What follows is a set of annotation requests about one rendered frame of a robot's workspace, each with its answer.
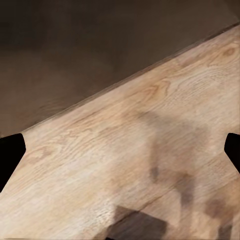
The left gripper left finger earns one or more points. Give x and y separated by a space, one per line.
12 149

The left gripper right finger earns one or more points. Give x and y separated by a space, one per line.
232 149

